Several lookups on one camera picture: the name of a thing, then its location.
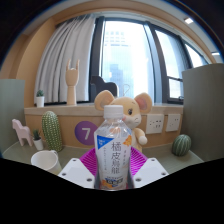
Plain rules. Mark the black horse figure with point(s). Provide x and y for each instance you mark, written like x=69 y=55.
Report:
x=100 y=85

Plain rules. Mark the ceiling lights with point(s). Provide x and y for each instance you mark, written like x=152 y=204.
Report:
x=188 y=20

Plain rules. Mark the round green cactus figure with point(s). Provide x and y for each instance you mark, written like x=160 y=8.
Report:
x=181 y=145

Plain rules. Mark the dark-framed window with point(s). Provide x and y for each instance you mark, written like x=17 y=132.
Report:
x=128 y=56

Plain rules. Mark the wooden back ledge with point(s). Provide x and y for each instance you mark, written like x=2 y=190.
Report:
x=66 y=111

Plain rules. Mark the white wall socket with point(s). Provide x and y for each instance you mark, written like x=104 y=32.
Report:
x=173 y=122
x=154 y=124

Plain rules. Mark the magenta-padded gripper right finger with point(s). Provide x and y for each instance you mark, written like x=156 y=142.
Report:
x=150 y=171

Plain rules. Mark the beige plush mouse toy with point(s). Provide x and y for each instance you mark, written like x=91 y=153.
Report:
x=138 y=115

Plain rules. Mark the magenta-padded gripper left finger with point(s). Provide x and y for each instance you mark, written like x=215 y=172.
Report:
x=75 y=173

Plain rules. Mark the small plant in white pot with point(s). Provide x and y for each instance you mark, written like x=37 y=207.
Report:
x=40 y=101
x=38 y=144

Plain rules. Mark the round purple number sign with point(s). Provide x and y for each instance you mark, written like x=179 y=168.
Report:
x=83 y=133

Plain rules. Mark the tall green cactus figure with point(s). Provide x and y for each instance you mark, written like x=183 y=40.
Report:
x=51 y=131

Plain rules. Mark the grey-green desk divider panel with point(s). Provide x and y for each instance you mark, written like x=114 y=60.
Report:
x=203 y=110
x=11 y=103

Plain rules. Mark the clear plastic drink bottle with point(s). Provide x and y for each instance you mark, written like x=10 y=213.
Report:
x=113 y=156

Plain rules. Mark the light grey curtain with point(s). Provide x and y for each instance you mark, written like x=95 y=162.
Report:
x=66 y=60

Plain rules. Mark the wooden hand model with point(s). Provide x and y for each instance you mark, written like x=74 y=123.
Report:
x=72 y=86

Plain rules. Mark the pink wooden horse figure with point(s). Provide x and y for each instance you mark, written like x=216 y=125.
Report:
x=21 y=131

